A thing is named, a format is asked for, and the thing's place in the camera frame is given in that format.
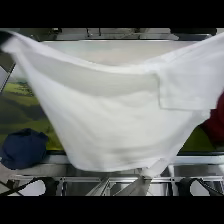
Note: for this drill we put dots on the white T-shirt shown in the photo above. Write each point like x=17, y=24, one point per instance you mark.
x=110, y=120

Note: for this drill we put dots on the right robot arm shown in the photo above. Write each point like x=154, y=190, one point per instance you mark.
x=186, y=186

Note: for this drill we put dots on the navy blue garment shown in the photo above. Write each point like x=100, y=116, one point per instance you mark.
x=23, y=148

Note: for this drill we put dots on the red garment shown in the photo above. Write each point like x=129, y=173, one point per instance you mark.
x=215, y=126

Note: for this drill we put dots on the silver frame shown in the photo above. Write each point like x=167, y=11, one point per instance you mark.
x=196, y=166

